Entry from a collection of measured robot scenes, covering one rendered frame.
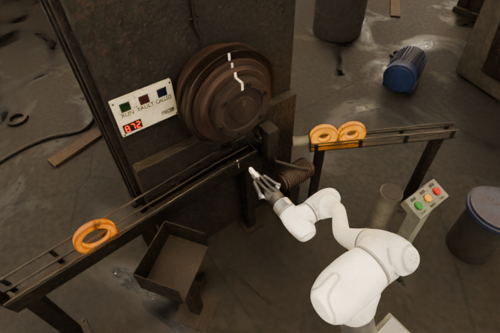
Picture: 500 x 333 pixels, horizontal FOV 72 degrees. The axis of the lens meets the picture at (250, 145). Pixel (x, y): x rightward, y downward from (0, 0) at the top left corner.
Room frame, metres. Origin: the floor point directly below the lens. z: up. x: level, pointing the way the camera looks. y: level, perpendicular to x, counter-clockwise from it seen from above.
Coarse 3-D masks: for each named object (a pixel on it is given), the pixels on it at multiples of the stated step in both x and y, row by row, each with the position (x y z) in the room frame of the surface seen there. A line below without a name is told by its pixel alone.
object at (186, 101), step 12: (228, 48) 1.25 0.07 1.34; (240, 48) 1.27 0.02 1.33; (204, 60) 1.20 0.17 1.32; (216, 60) 1.17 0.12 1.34; (264, 60) 1.30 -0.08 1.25; (192, 72) 1.17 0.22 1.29; (204, 72) 1.14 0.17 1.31; (192, 84) 1.11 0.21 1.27; (192, 96) 1.10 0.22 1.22; (180, 108) 1.13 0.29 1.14; (192, 108) 1.09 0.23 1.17; (192, 120) 1.09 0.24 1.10; (192, 132) 1.08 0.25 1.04
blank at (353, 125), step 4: (344, 124) 1.38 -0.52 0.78; (348, 124) 1.37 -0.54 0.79; (352, 124) 1.36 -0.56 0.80; (356, 124) 1.36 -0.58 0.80; (360, 124) 1.36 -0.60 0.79; (340, 128) 1.37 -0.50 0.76; (344, 128) 1.35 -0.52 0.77; (348, 128) 1.35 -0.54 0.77; (352, 128) 1.35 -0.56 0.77; (356, 128) 1.35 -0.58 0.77; (360, 128) 1.35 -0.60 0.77; (364, 128) 1.35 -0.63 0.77; (340, 132) 1.36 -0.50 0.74; (344, 132) 1.35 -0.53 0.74; (356, 132) 1.38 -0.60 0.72; (360, 132) 1.35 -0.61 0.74; (364, 132) 1.35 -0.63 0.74; (340, 136) 1.35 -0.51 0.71; (344, 136) 1.35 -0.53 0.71; (348, 136) 1.38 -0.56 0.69; (352, 136) 1.37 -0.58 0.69; (356, 136) 1.36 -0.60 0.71; (360, 136) 1.35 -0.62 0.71; (364, 136) 1.35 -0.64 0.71
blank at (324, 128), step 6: (318, 126) 1.38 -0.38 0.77; (324, 126) 1.37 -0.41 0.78; (330, 126) 1.37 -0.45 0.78; (312, 132) 1.36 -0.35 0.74; (318, 132) 1.36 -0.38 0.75; (324, 132) 1.36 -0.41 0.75; (330, 132) 1.36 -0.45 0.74; (336, 132) 1.36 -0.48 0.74; (312, 138) 1.36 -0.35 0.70; (318, 138) 1.37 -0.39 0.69; (324, 138) 1.38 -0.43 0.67; (330, 138) 1.36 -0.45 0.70; (336, 138) 1.36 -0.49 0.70; (324, 144) 1.36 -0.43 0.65
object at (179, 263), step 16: (176, 224) 0.83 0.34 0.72; (160, 240) 0.79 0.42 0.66; (176, 240) 0.81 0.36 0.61; (192, 240) 0.80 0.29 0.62; (144, 256) 0.68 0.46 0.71; (160, 256) 0.74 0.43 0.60; (176, 256) 0.73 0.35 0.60; (192, 256) 0.73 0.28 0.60; (144, 272) 0.65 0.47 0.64; (160, 272) 0.67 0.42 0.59; (176, 272) 0.66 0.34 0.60; (192, 272) 0.66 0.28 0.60; (144, 288) 0.60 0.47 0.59; (160, 288) 0.57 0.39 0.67; (176, 288) 0.59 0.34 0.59; (192, 288) 0.69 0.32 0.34; (192, 304) 0.68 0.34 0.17; (208, 304) 0.73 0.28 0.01; (176, 320) 0.65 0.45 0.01; (192, 320) 0.65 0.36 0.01; (208, 320) 0.65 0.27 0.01
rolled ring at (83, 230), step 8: (88, 224) 0.81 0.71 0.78; (96, 224) 0.81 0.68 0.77; (104, 224) 0.83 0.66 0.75; (112, 224) 0.84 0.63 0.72; (80, 232) 0.78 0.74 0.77; (88, 232) 0.79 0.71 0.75; (112, 232) 0.83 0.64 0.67; (72, 240) 0.77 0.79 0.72; (80, 240) 0.76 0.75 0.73; (104, 240) 0.81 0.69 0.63; (80, 248) 0.75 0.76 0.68; (88, 248) 0.77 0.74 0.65
